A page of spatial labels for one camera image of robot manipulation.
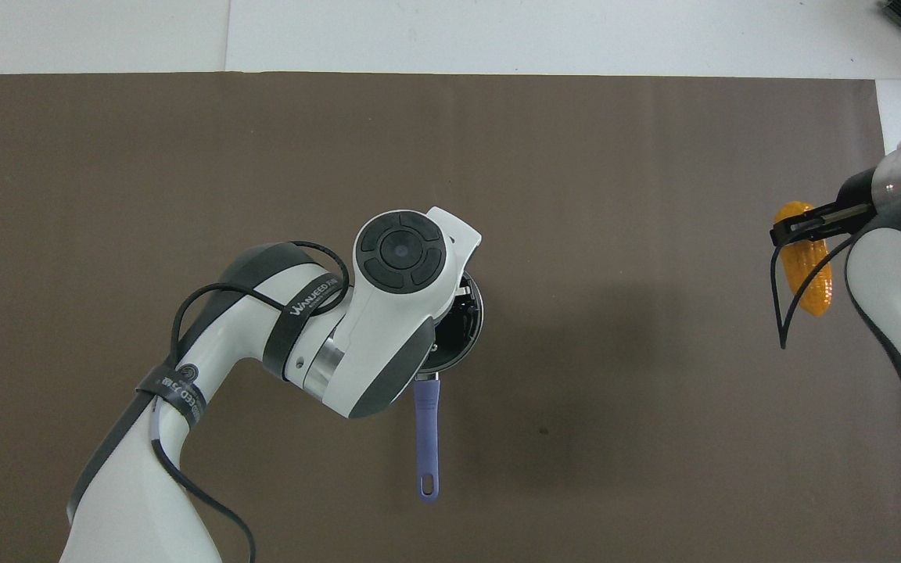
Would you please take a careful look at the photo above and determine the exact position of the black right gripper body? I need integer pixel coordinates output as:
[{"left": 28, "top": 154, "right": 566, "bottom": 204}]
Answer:
[{"left": 790, "top": 167, "right": 880, "bottom": 244}]

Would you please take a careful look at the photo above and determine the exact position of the yellow corn cob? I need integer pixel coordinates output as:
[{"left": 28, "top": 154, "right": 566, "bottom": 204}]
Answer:
[{"left": 775, "top": 201, "right": 835, "bottom": 317}]

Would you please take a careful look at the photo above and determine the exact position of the glass lid with purple knob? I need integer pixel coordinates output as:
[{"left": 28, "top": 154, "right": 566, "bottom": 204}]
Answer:
[{"left": 423, "top": 271, "right": 485, "bottom": 371}]

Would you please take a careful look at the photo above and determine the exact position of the brown table mat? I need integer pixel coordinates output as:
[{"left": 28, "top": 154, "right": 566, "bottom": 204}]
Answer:
[{"left": 0, "top": 73, "right": 901, "bottom": 563}]

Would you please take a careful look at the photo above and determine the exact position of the black pot with purple handle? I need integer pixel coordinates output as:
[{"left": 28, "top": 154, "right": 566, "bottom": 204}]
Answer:
[{"left": 411, "top": 270, "right": 486, "bottom": 503}]

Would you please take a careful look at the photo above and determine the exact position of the black strap with white print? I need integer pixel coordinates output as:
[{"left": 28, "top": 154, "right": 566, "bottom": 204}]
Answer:
[
  {"left": 263, "top": 270, "right": 350, "bottom": 382},
  {"left": 136, "top": 362, "right": 208, "bottom": 428}
]

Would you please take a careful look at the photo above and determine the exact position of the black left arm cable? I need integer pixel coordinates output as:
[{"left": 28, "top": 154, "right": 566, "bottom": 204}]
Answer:
[{"left": 149, "top": 240, "right": 351, "bottom": 563}]

